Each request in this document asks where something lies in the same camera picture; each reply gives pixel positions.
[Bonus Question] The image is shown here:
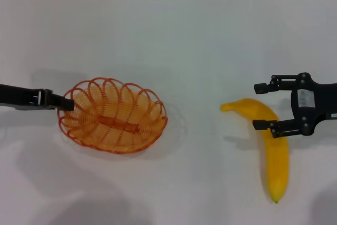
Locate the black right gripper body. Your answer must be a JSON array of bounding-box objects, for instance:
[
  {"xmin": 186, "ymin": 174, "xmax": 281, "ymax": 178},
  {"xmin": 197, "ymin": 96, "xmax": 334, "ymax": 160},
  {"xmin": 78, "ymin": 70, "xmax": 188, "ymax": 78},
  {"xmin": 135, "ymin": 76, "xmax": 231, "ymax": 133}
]
[{"xmin": 290, "ymin": 72, "xmax": 337, "ymax": 136}]

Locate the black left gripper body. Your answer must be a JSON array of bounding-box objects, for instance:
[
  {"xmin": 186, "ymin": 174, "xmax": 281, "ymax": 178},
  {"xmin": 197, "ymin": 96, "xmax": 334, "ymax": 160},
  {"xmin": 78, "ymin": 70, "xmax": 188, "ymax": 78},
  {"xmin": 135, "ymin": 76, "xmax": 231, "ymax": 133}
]
[{"xmin": 0, "ymin": 83, "xmax": 46, "ymax": 111}]

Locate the yellow banana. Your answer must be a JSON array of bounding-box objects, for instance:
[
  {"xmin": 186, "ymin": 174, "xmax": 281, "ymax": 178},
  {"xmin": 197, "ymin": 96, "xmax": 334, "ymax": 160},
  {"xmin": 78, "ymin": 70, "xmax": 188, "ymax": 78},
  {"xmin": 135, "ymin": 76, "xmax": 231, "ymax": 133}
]
[{"xmin": 220, "ymin": 98, "xmax": 290, "ymax": 204}]

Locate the orange woven plastic basket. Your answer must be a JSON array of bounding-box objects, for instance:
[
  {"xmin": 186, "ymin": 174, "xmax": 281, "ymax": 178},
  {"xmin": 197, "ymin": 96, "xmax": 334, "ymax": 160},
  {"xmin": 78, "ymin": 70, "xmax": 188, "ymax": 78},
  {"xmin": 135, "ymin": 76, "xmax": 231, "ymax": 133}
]
[{"xmin": 57, "ymin": 77, "xmax": 169, "ymax": 155}]

